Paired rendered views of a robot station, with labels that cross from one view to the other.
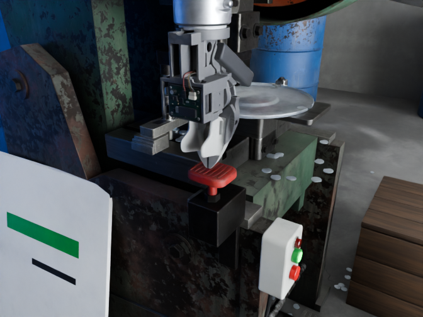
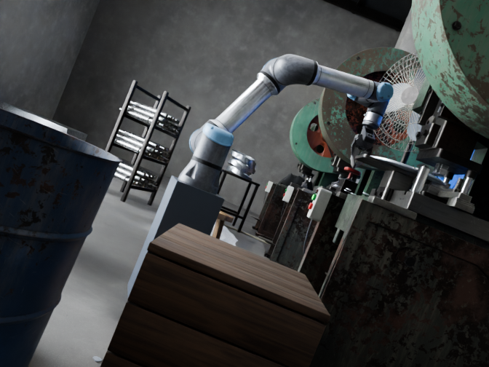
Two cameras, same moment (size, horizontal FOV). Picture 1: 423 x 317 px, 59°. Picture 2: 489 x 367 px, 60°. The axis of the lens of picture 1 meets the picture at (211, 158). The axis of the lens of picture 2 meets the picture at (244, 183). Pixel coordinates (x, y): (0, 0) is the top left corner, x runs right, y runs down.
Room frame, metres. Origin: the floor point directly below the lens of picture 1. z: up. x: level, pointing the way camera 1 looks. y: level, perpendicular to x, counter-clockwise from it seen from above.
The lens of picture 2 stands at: (1.88, -1.37, 0.54)
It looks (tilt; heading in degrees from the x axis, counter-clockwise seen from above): 1 degrees down; 147
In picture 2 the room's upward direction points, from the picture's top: 22 degrees clockwise
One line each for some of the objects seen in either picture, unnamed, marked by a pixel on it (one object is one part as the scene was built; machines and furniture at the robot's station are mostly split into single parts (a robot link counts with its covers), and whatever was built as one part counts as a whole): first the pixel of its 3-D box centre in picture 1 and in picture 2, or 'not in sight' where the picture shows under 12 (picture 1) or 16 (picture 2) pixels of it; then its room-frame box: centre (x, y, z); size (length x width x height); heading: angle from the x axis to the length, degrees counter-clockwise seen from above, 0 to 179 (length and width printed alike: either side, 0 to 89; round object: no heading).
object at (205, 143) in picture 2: not in sight; (214, 144); (0.49, -0.66, 0.62); 0.13 x 0.12 x 0.14; 167
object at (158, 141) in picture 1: (165, 118); not in sight; (0.80, 0.10, 0.76); 0.17 x 0.06 x 0.10; 147
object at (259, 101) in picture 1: (251, 98); (404, 172); (0.87, -0.10, 0.78); 0.29 x 0.29 x 0.01
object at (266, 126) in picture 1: (268, 127); (384, 183); (0.84, -0.14, 0.72); 0.25 x 0.14 x 0.14; 57
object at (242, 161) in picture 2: not in sight; (233, 188); (-2.01, 1.04, 0.40); 0.45 x 0.40 x 0.79; 159
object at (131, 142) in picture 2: not in sight; (142, 145); (-1.70, -0.18, 0.47); 0.46 x 0.43 x 0.95; 37
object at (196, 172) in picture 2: not in sight; (202, 174); (0.50, -0.66, 0.50); 0.15 x 0.15 x 0.10
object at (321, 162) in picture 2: not in sight; (332, 184); (-1.82, 2.18, 0.87); 1.53 x 0.99 x 1.74; 60
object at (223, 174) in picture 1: (212, 189); (349, 177); (0.54, 0.00, 0.72); 0.07 x 0.06 x 0.08; 57
